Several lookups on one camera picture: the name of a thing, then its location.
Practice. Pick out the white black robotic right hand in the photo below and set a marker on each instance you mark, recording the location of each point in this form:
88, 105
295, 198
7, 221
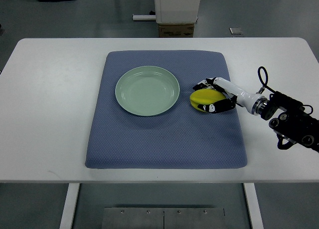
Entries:
254, 103

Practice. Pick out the yellow starfruit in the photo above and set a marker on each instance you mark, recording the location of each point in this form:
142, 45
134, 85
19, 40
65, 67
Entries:
205, 97

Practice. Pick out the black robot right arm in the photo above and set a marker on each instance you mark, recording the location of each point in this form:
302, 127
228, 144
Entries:
289, 118

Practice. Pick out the small grey floor plate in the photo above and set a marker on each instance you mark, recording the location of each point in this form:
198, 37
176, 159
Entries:
236, 31

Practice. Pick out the pale green plate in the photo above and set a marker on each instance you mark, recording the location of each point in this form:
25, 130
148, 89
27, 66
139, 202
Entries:
147, 91

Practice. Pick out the blue textured mat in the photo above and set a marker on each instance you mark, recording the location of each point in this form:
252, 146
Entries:
180, 138

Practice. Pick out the brown cardboard box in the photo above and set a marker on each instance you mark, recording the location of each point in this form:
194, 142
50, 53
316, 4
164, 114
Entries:
176, 30

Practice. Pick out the white metal bar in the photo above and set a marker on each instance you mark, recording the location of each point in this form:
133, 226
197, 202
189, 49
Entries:
139, 17

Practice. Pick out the white cabinet pedestal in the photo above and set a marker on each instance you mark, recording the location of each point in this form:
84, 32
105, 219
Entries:
176, 11

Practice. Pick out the grey metal base plate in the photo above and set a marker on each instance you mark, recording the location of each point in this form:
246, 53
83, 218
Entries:
163, 218

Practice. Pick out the white table frame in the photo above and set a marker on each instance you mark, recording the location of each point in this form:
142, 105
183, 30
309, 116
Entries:
249, 190

